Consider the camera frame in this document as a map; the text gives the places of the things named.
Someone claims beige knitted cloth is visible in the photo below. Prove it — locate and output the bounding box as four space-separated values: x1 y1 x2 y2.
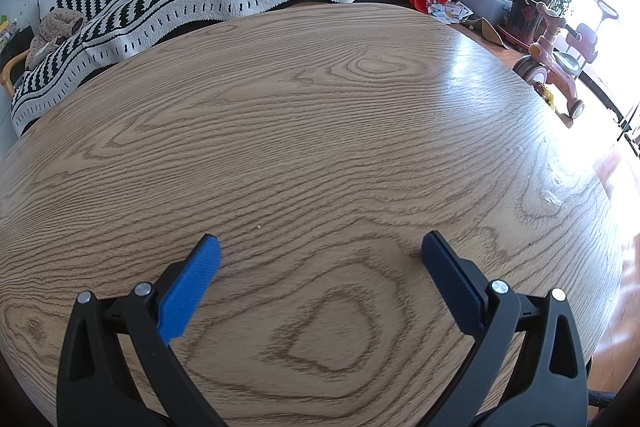
25 8 86 70

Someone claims pink tricycle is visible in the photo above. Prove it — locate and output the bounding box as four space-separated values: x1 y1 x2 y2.
512 0 621 120

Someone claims pale storage box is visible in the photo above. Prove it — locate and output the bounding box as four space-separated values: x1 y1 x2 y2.
457 0 516 26

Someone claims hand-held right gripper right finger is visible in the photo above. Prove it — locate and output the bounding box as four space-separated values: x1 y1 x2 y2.
421 230 590 427

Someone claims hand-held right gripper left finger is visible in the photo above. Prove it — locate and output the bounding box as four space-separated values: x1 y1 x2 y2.
56 233 231 427

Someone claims pile of paper leaflets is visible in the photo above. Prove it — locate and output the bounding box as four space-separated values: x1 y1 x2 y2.
427 0 474 24

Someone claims cardboard piece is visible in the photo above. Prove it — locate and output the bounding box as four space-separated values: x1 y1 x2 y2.
460 14 507 47

